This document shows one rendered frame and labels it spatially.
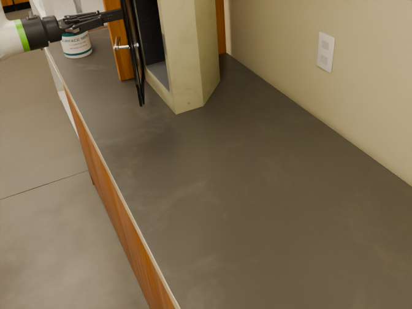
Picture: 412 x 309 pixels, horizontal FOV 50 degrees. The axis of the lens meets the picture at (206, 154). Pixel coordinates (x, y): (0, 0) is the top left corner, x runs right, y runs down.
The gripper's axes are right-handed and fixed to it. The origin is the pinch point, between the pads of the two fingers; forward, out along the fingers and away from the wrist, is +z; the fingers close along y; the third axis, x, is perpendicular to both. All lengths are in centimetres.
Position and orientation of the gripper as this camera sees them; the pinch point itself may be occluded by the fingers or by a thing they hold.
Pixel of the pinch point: (111, 15)
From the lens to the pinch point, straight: 146.2
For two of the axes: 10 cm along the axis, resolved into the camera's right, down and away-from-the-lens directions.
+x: 0.7, 8.0, 5.9
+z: 9.0, -3.1, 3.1
